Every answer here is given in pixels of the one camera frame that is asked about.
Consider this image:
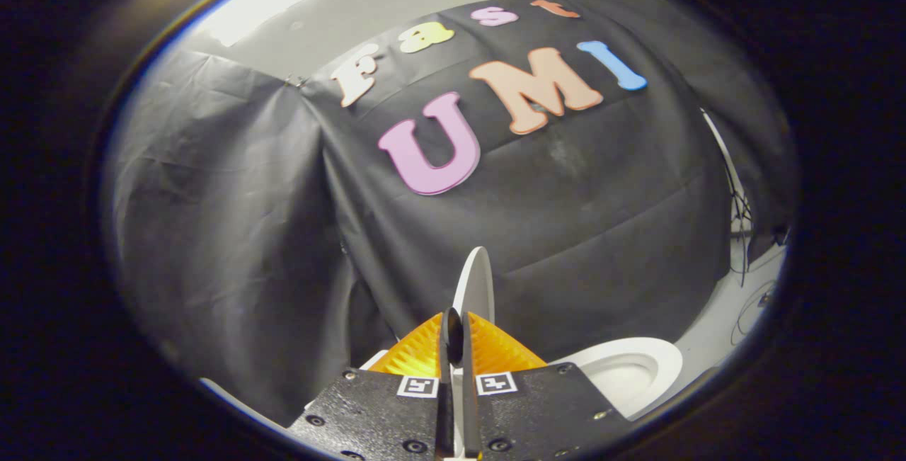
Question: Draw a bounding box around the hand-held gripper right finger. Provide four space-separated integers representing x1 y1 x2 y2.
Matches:
461 311 634 461

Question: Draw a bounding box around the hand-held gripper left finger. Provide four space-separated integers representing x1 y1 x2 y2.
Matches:
287 309 457 461

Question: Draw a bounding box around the white toilet bowl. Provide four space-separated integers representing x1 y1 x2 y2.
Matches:
549 337 684 421

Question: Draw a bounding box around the black backdrop cloth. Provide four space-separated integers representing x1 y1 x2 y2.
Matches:
106 0 797 426

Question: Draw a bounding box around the black tripod stand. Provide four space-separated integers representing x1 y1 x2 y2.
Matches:
701 108 757 286

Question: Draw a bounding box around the black floor cable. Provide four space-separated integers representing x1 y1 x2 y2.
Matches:
730 280 779 347

